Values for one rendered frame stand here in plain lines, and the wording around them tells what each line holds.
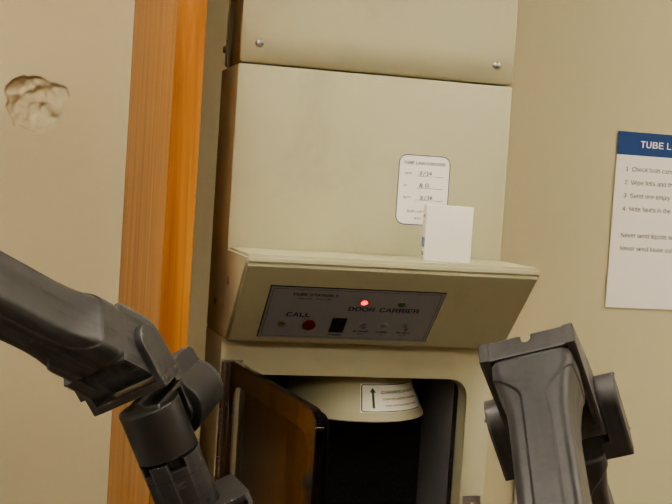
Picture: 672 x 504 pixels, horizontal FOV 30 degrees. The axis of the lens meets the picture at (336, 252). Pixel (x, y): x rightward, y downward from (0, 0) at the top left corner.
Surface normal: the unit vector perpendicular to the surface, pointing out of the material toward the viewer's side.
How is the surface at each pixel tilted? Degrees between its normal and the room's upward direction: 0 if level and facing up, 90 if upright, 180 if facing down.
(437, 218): 90
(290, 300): 135
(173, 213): 90
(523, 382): 42
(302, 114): 90
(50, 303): 65
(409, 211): 90
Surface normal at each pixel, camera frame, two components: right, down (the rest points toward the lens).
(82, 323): 0.76, -0.41
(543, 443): -0.34, -0.73
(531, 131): 0.25, 0.07
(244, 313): 0.13, 0.75
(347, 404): -0.06, -0.36
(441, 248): 0.00, 0.05
